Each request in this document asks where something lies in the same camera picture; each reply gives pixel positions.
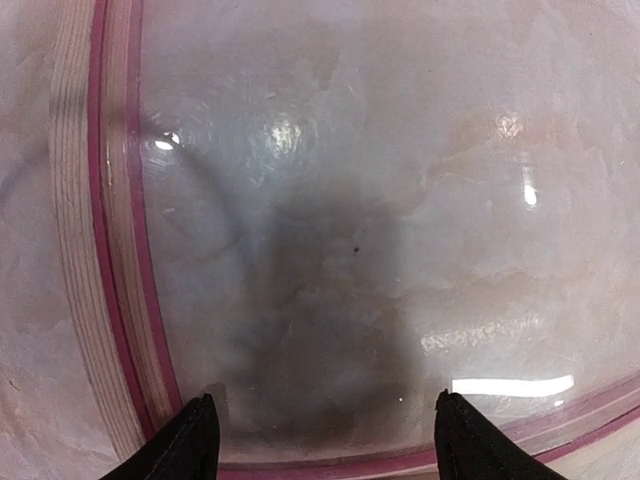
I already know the wooden picture frame red edge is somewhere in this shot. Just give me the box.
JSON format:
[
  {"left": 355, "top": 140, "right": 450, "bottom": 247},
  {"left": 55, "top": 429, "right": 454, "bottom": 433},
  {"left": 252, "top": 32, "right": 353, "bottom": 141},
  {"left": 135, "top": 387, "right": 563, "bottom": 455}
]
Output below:
[{"left": 50, "top": 1, "right": 639, "bottom": 479}]

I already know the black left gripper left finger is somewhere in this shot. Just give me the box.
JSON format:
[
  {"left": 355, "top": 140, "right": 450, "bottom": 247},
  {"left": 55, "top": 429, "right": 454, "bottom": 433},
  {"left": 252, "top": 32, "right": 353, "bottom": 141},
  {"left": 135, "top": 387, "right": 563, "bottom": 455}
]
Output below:
[{"left": 102, "top": 394, "right": 221, "bottom": 480}]

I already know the clear acrylic sheet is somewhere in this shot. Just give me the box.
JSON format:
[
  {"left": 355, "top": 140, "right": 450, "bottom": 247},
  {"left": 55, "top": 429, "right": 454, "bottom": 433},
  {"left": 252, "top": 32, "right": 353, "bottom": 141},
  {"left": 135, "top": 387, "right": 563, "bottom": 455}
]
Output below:
[{"left": 140, "top": 1, "right": 639, "bottom": 463}]

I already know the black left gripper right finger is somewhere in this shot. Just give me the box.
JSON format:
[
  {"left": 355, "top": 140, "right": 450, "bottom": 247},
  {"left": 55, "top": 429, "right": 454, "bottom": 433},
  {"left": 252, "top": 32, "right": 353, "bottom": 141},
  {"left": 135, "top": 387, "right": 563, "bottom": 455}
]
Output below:
[{"left": 434, "top": 391, "right": 564, "bottom": 480}]

